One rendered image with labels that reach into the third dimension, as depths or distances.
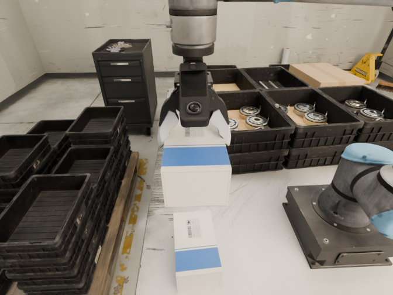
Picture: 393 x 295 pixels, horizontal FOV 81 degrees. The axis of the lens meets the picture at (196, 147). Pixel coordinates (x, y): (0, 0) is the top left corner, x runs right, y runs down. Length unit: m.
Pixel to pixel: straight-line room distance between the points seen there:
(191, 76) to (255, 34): 4.07
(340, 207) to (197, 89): 0.60
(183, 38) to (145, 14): 3.91
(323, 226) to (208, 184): 0.48
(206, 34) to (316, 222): 0.63
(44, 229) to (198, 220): 0.77
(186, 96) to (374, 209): 0.50
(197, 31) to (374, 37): 5.08
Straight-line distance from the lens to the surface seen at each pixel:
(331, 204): 0.83
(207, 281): 0.71
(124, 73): 2.37
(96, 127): 1.94
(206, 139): 0.46
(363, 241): 0.83
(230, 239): 0.83
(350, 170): 0.74
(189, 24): 0.38
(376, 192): 0.66
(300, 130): 1.01
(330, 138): 1.13
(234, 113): 1.26
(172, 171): 0.39
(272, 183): 1.04
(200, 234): 0.73
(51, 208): 1.38
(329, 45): 4.99
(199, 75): 0.39
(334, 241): 0.79
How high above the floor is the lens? 1.39
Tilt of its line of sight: 35 degrees down
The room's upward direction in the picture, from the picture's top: straight up
